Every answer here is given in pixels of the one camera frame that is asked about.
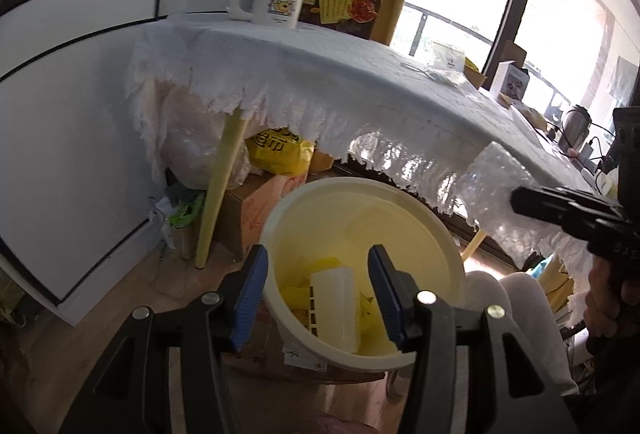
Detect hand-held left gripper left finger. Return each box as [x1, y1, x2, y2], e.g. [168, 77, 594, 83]
[75, 244, 271, 434]

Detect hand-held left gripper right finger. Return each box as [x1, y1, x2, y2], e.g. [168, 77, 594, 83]
[367, 244, 576, 434]

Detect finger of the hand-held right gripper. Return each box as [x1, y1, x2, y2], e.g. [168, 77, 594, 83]
[511, 185, 623, 240]

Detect yellow plastic bag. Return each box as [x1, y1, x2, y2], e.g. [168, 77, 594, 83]
[277, 257, 386, 350]

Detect white plastic tray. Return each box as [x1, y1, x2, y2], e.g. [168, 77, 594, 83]
[305, 267, 363, 355]

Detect pale yellow plastic bin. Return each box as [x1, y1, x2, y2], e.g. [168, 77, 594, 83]
[258, 177, 467, 372]

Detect clear bubble wrap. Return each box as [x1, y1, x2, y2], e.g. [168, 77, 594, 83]
[347, 131, 551, 265]

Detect clear plastic wrapper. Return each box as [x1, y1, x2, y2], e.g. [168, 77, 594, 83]
[400, 62, 473, 88]

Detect white paper bag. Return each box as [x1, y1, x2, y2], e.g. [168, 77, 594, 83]
[431, 41, 468, 71]

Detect person's right forearm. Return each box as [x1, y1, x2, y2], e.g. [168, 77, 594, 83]
[565, 344, 640, 434]

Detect person's right hand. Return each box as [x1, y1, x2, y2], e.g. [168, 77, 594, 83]
[585, 257, 640, 355]

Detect steel electric kettle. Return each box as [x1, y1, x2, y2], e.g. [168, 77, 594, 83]
[557, 104, 591, 155]

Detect printed cardboard box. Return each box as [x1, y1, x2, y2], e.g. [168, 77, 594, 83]
[220, 174, 306, 260]

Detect yellow table leg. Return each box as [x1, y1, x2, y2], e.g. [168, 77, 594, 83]
[460, 229, 488, 262]
[195, 109, 246, 270]

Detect kraft paper bag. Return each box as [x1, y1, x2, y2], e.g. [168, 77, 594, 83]
[500, 92, 548, 130]

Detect green plastic bag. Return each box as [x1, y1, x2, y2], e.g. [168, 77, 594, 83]
[167, 194, 206, 227]

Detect person's grey pants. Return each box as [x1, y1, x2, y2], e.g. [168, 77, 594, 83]
[390, 269, 581, 400]

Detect white product box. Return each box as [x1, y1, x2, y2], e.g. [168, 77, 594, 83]
[487, 61, 531, 101]

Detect yellow shopping bag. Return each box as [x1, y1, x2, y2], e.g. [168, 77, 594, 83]
[245, 127, 316, 175]

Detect small cardboard tray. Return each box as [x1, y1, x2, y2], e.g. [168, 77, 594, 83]
[462, 57, 488, 90]

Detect brown cardboard box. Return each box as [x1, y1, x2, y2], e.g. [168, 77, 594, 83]
[497, 40, 528, 68]

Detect large clear plastic bag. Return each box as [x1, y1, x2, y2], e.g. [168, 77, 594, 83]
[150, 79, 251, 190]

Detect balcony railing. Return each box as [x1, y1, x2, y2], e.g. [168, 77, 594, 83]
[402, 2, 571, 100]

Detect white lace tablecloth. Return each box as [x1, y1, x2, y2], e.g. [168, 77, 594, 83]
[122, 12, 621, 295]

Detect black and white wardrobe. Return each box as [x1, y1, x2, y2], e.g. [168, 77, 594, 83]
[0, 0, 296, 325]

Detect white cartoon mug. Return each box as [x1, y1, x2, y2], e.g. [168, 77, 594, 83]
[226, 0, 306, 30]

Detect black cable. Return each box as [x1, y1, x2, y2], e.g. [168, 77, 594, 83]
[545, 119, 621, 175]

